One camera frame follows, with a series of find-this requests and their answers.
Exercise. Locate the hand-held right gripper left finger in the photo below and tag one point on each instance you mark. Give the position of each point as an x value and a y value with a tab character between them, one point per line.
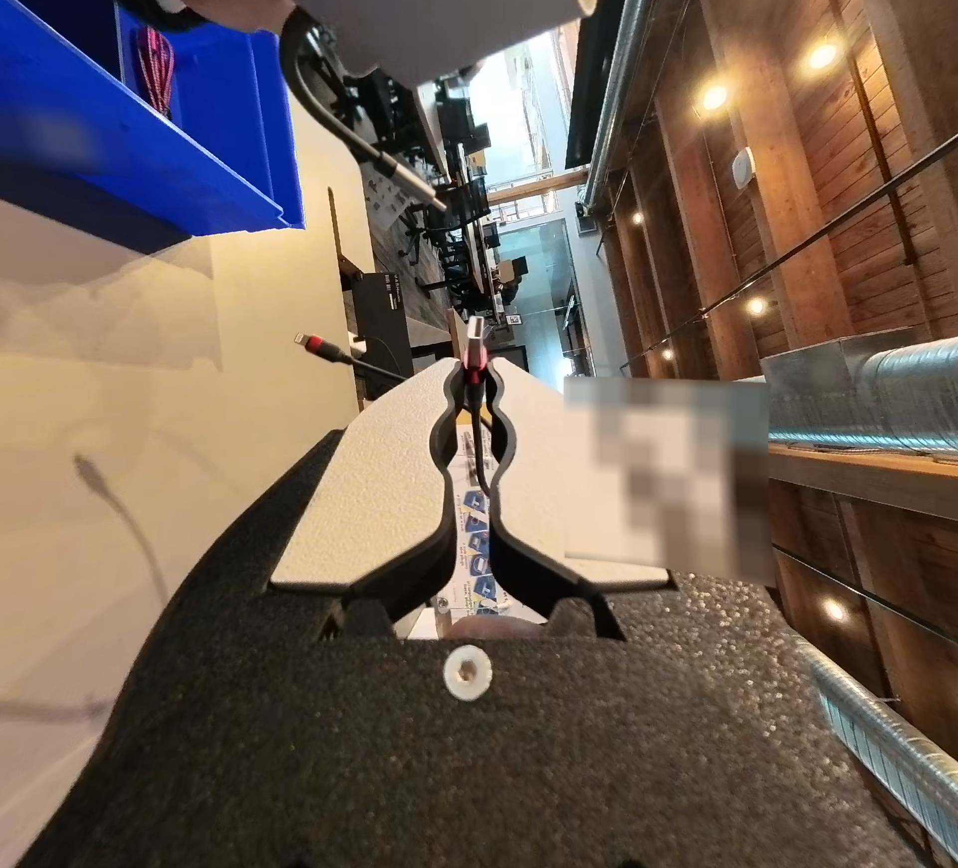
367	501

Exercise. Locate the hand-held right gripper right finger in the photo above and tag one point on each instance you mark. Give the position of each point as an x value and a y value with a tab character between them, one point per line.
535	479

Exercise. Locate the blue plastic bin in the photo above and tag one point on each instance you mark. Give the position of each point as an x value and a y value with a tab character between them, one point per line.
112	135

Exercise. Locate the printed instruction poster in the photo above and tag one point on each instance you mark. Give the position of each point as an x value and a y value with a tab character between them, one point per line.
473	539

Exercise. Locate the black flat panel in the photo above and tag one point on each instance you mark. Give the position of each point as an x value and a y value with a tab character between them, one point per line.
382	314

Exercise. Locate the black office chair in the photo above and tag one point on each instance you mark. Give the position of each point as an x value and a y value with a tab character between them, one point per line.
382	97

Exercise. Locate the white printed floor sign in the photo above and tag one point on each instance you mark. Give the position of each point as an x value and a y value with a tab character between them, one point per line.
389	198

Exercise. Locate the wooden top office desk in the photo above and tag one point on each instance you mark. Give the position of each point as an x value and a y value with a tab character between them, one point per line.
434	135

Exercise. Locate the white ceiling speaker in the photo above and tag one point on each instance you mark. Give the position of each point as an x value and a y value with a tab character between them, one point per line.
743	168

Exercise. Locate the black ceiling rod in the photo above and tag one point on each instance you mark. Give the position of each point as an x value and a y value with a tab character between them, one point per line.
823	228

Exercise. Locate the silver ventilation duct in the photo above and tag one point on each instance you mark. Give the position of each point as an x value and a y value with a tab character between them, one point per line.
861	396
636	45
883	741

